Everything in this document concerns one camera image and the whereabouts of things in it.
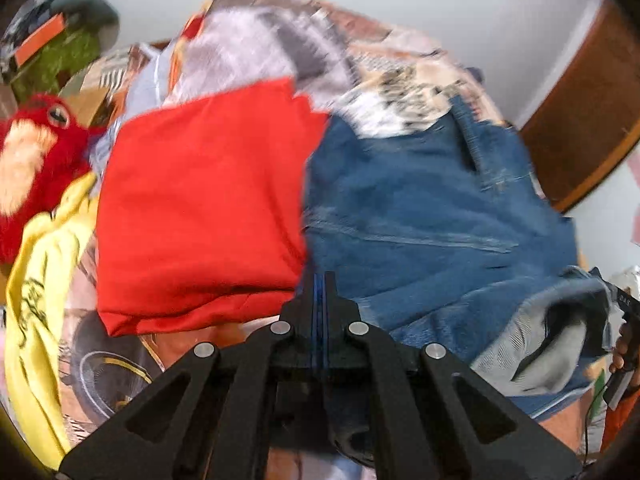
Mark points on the light checked cloth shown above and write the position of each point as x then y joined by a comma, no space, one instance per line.
145,90

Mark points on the printed blanket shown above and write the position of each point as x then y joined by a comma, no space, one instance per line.
280,35

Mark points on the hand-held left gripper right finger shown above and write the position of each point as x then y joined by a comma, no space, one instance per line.
345,340

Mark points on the green patterned cloth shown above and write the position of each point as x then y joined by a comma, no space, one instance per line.
60,62

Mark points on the grey round cushion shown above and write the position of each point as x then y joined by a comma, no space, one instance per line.
92,15

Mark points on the orange box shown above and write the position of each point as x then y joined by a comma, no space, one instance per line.
42,40

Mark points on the red folded garment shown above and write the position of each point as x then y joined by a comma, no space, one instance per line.
200,200

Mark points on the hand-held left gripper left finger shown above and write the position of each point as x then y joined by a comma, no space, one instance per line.
300,340

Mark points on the person's right hand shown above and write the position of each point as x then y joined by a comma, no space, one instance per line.
627,350

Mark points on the printed pillow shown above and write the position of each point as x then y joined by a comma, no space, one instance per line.
112,77

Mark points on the blue denim jacket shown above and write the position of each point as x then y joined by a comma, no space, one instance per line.
425,210

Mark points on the yellow garment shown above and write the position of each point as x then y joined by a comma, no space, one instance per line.
40,300

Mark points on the brown wooden door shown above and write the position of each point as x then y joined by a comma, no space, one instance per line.
590,110

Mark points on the red plush toy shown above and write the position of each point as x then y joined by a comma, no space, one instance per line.
35,160

